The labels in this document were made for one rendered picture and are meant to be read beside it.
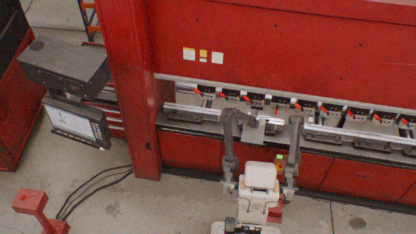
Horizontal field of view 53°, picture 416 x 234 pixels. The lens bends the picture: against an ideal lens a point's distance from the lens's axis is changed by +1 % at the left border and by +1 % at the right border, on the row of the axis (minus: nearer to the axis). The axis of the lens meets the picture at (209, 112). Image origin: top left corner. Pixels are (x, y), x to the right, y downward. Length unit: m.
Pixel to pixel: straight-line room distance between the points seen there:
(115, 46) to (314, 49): 1.35
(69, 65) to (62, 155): 2.13
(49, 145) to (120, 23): 2.35
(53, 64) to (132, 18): 0.55
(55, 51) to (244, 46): 1.24
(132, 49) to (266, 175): 1.23
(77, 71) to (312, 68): 1.59
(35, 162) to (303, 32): 3.11
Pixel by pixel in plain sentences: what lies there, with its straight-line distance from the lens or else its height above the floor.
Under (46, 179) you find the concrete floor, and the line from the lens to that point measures 4.57.
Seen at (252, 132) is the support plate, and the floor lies 1.00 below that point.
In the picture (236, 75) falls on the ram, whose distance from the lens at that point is 3.13.
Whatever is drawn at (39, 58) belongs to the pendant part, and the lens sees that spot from 2.77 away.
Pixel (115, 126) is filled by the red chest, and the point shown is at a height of 0.35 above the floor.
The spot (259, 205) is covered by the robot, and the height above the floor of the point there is 1.13.
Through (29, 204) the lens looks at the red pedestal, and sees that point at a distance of 3.54.
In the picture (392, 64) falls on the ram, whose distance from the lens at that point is 3.05.
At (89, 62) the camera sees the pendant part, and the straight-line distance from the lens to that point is 2.66.
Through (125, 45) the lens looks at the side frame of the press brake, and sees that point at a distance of 2.86.
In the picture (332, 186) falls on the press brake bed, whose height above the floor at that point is 0.30.
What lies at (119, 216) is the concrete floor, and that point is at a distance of 4.20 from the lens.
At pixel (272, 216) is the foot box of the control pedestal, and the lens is 4.17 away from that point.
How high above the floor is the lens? 3.78
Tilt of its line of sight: 52 degrees down
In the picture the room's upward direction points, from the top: 2 degrees clockwise
